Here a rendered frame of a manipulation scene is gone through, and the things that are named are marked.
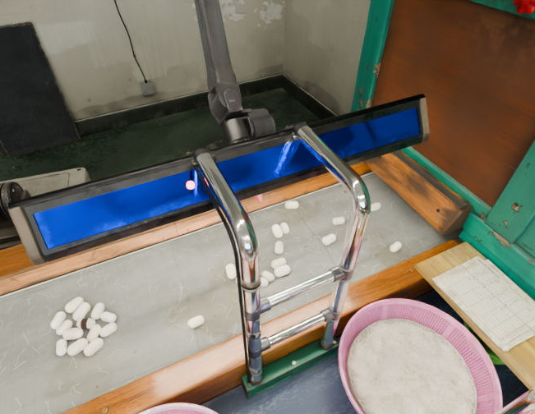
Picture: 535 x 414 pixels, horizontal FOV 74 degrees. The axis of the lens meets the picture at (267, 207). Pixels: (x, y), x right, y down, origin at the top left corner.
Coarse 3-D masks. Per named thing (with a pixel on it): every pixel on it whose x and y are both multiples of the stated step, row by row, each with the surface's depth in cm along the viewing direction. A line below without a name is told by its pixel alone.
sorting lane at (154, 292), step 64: (320, 192) 97; (384, 192) 97; (128, 256) 81; (192, 256) 81; (320, 256) 81; (384, 256) 81; (0, 320) 70; (64, 320) 70; (128, 320) 70; (0, 384) 61; (64, 384) 61
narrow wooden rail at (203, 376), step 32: (416, 256) 78; (352, 288) 72; (384, 288) 72; (416, 288) 77; (288, 320) 67; (224, 352) 63; (288, 352) 68; (128, 384) 59; (160, 384) 59; (192, 384) 59; (224, 384) 64
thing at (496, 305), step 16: (448, 272) 74; (464, 272) 74; (480, 272) 74; (496, 272) 74; (448, 288) 71; (464, 288) 71; (480, 288) 71; (496, 288) 71; (512, 288) 71; (464, 304) 68; (480, 304) 68; (496, 304) 68; (512, 304) 68; (528, 304) 68; (480, 320) 66; (496, 320) 66; (512, 320) 66; (528, 320) 66; (496, 336) 64; (512, 336) 64; (528, 336) 64
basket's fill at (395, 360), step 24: (360, 336) 69; (384, 336) 69; (408, 336) 69; (432, 336) 69; (360, 360) 66; (384, 360) 66; (408, 360) 65; (432, 360) 66; (456, 360) 65; (360, 384) 63; (384, 384) 62; (408, 384) 62; (432, 384) 62; (456, 384) 63; (360, 408) 61; (384, 408) 59; (408, 408) 59; (432, 408) 60; (456, 408) 60
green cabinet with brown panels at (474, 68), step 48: (384, 0) 81; (432, 0) 72; (480, 0) 62; (384, 48) 88; (432, 48) 75; (480, 48) 66; (528, 48) 59; (384, 96) 93; (432, 96) 79; (480, 96) 69; (528, 96) 61; (432, 144) 83; (480, 144) 72; (528, 144) 63; (480, 192) 75; (528, 192) 65; (528, 240) 68
